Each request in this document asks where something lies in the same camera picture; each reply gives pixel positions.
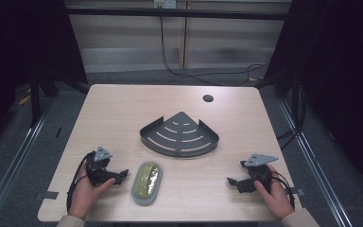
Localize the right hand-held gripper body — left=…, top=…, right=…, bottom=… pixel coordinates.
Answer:
left=237, top=153, right=279, bottom=194

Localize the black wall cable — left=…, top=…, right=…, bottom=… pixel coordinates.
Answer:
left=158, top=15, right=269, bottom=87

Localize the white wall power outlet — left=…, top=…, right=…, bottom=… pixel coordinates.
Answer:
left=152, top=0, right=178, bottom=9

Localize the dark grey corner shelf rack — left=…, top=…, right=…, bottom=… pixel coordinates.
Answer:
left=139, top=111, right=220, bottom=159

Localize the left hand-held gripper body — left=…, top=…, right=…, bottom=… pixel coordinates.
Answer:
left=85, top=146, right=118, bottom=187

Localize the dark curtain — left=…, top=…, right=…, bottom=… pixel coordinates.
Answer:
left=254, top=0, right=363, bottom=200
left=0, top=0, right=89, bottom=159

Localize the yellow scrap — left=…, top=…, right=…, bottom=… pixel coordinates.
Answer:
left=17, top=94, right=32, bottom=107

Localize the grey tape piece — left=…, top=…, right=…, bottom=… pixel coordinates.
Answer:
left=287, top=186, right=306, bottom=198
left=33, top=190, right=60, bottom=201

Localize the person's right hand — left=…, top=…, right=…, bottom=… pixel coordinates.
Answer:
left=253, top=164, right=295, bottom=220

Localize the black horizontal bar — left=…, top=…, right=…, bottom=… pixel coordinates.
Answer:
left=65, top=7, right=293, bottom=22

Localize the right hand-held gripper cable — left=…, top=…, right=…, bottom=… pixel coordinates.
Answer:
left=270, top=171, right=297, bottom=210

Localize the green oval packet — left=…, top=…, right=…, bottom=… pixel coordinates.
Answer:
left=130, top=161, right=164, bottom=207

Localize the black floor cable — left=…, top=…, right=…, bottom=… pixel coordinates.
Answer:
left=276, top=84, right=305, bottom=151

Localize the yellow-green soap bar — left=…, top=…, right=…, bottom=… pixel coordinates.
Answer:
left=134, top=162, right=161, bottom=201

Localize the left hand-held gripper cable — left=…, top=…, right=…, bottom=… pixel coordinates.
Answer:
left=65, top=151, right=96, bottom=213

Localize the person's left hand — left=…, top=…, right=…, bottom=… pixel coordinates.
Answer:
left=68, top=164, right=116, bottom=221

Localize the hand-held gripper cable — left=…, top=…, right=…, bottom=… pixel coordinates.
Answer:
left=65, top=151, right=96, bottom=213
left=270, top=171, right=297, bottom=210

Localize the metal floor rail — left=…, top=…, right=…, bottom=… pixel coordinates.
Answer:
left=278, top=98, right=355, bottom=227
left=0, top=96, right=57, bottom=227

